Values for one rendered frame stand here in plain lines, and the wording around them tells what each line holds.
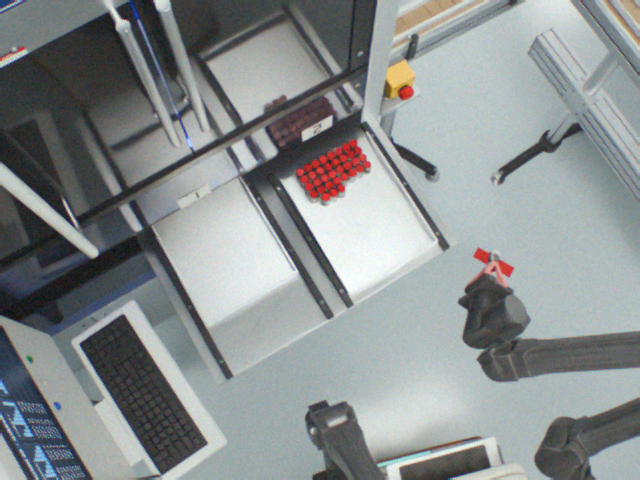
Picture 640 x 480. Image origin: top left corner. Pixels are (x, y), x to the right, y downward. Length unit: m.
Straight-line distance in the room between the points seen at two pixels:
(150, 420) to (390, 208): 0.81
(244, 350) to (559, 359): 0.80
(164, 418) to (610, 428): 1.05
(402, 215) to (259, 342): 0.48
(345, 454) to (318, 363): 1.46
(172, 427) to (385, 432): 1.02
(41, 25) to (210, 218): 0.96
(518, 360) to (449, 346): 1.37
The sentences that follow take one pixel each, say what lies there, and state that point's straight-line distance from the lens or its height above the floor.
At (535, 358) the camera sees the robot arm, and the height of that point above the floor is 1.37.
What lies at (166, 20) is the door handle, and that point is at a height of 1.81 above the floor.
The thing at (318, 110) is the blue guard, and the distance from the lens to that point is 1.72.
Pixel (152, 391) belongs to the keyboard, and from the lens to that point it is 1.88.
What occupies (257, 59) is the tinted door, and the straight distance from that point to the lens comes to 1.39.
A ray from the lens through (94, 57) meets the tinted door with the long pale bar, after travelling 1.15.
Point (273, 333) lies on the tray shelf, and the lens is 1.81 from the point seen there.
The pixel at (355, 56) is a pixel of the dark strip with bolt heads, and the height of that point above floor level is 1.28.
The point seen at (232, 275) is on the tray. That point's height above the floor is 0.88.
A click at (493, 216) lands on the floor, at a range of 2.87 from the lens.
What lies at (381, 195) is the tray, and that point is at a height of 0.88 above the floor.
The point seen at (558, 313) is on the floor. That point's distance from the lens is 2.85.
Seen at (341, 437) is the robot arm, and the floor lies 1.41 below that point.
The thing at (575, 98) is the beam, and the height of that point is 0.51.
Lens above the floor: 2.66
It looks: 75 degrees down
